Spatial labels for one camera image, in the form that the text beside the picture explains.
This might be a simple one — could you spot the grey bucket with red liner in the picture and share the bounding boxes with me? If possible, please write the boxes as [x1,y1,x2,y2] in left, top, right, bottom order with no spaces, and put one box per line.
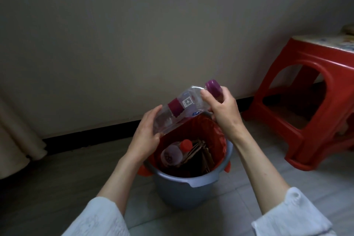
[143,111,234,211]

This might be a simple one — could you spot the red plastic stool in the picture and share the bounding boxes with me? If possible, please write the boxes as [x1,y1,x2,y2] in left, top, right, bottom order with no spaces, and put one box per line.
[242,38,354,171]

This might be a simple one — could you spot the white left sleeve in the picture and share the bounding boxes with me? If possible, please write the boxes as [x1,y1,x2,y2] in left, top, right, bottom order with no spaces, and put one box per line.
[62,197,131,236]

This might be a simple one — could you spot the white sleeve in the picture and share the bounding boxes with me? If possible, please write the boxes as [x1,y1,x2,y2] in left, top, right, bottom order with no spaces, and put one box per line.
[62,197,131,236]
[251,187,337,236]

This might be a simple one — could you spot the paint-stained white board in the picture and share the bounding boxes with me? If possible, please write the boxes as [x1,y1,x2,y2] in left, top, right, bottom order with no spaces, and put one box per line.
[291,33,354,53]

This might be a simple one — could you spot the person's right forearm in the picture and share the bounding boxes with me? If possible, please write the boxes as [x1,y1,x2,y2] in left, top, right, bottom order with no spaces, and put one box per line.
[230,129,291,215]

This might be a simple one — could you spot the clear plastic box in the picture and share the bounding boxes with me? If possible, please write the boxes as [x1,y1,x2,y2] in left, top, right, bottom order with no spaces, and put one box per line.
[153,79,223,136]

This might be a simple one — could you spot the beige brown striped curtain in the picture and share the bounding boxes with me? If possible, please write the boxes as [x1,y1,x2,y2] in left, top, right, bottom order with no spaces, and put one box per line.
[0,97,48,180]

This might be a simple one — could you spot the person's left forearm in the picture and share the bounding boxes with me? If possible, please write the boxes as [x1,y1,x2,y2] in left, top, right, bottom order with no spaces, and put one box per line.
[97,153,146,215]

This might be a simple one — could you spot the person's left hand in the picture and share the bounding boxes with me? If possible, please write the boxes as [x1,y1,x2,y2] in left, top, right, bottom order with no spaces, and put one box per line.
[128,105,164,162]

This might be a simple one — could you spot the white right sleeve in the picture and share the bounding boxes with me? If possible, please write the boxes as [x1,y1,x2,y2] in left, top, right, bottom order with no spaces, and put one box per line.
[251,187,337,236]

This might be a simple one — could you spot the torn cardboard pieces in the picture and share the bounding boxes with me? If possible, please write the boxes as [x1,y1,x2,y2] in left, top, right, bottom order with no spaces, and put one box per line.
[180,139,216,176]

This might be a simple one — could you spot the plastic bottle red label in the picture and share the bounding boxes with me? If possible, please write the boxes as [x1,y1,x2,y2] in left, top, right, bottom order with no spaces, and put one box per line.
[161,139,193,166]

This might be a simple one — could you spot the person's right hand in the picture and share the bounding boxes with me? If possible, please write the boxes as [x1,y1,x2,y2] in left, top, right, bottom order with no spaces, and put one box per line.
[200,86,246,143]

